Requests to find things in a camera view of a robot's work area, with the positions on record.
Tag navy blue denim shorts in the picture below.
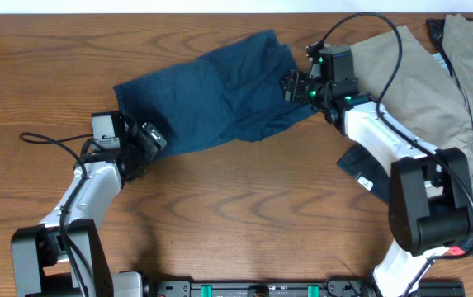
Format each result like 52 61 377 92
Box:
114 30 314 159

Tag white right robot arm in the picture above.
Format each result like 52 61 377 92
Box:
281 70 473 296

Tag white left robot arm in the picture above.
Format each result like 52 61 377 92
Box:
11 120 167 296

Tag beige khaki shorts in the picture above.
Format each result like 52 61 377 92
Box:
352 15 473 190

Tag black garment with white tag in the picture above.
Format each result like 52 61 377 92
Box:
337 144 390 204

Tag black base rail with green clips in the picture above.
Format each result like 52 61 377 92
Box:
144 276 466 297

